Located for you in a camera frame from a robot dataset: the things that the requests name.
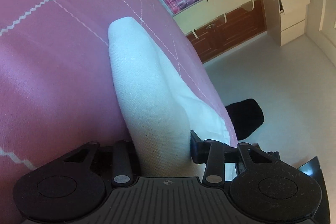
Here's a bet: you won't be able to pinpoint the black cloth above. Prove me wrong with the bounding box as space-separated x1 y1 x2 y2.
225 98 264 140

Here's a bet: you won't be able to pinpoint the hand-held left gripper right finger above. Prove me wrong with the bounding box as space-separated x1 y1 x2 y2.
190 130 280 185

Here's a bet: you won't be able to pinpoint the white pants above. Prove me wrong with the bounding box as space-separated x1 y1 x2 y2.
108 16 238 180

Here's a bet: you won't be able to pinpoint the pink checked bedsheet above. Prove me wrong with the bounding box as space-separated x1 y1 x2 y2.
0 0 238 184

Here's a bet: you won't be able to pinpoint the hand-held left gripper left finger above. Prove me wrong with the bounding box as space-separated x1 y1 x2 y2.
62 139 141 186

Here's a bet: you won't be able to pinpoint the brown wooden cabinet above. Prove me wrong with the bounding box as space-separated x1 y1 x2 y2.
186 0 268 64

